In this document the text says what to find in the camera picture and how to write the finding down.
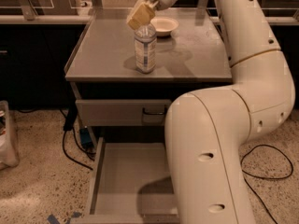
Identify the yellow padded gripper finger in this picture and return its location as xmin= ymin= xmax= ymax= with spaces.
xmin=126 ymin=0 xmax=158 ymax=30

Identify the clear plastic water bottle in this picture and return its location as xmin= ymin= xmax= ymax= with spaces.
xmin=135 ymin=23 xmax=157 ymax=74

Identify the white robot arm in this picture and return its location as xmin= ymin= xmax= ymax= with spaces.
xmin=165 ymin=0 xmax=295 ymax=224

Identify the grey drawer cabinet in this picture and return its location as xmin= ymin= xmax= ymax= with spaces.
xmin=65 ymin=8 xmax=232 ymax=143

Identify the closed grey upper drawer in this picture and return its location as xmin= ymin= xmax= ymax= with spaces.
xmin=76 ymin=99 xmax=171 ymax=126

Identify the open grey middle drawer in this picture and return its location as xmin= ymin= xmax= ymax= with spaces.
xmin=70 ymin=139 xmax=179 ymax=224

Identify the white paper bowl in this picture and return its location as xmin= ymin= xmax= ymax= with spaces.
xmin=151 ymin=17 xmax=178 ymax=37

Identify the blue power adapter box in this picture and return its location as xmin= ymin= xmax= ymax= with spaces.
xmin=79 ymin=128 xmax=93 ymax=148

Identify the clear plastic bin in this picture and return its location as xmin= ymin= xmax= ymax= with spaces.
xmin=0 ymin=101 xmax=20 ymax=170

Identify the blue tape on floor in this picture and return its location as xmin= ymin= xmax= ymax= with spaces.
xmin=47 ymin=211 xmax=82 ymax=224

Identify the black drawer handle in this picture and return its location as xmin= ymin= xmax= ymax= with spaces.
xmin=142 ymin=108 xmax=167 ymax=116

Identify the black cable left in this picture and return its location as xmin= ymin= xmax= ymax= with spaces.
xmin=59 ymin=108 xmax=96 ymax=172

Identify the black floor cable right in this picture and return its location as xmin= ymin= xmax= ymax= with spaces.
xmin=240 ymin=144 xmax=294 ymax=224

